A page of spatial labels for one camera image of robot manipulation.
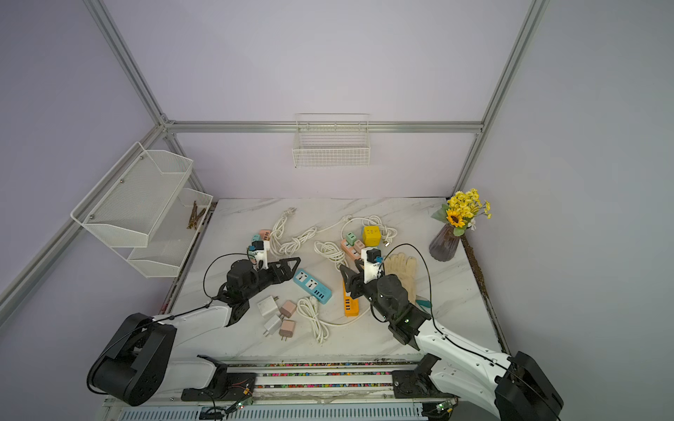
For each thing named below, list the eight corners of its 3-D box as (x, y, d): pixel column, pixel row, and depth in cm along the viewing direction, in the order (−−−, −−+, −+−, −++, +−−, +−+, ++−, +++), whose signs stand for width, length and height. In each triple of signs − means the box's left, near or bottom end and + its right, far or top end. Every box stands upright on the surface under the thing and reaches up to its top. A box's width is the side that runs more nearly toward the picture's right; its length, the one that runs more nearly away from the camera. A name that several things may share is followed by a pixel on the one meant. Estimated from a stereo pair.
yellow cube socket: (363, 250, 103) (364, 239, 98) (363, 236, 108) (364, 225, 102) (380, 250, 103) (382, 239, 98) (378, 236, 108) (380, 225, 102)
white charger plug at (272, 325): (262, 332, 85) (259, 328, 82) (278, 318, 88) (276, 313, 85) (267, 339, 84) (264, 334, 81) (283, 324, 87) (281, 320, 84)
